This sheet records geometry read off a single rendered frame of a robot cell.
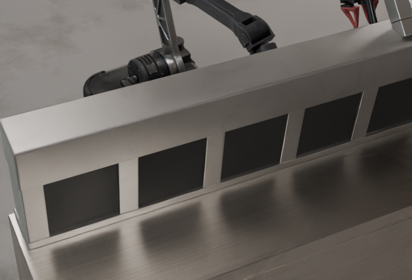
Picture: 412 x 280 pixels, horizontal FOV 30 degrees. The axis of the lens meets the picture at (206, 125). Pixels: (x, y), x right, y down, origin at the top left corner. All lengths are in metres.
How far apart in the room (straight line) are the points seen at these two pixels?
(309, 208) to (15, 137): 0.52
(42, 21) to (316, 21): 1.49
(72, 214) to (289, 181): 0.39
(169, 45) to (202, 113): 2.14
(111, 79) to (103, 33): 0.72
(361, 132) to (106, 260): 0.53
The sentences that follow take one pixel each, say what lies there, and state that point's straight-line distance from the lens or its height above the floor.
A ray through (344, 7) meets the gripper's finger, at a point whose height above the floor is 1.10.
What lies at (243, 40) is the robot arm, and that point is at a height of 1.18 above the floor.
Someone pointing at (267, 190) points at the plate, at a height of 1.44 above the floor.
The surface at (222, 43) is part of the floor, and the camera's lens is 4.08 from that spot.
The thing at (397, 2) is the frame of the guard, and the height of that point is 1.70.
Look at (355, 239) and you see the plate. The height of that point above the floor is 1.40.
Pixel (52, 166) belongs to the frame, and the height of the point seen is 1.61.
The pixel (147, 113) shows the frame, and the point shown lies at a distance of 1.16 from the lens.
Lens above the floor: 2.43
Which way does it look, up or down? 43 degrees down
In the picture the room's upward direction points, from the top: 4 degrees clockwise
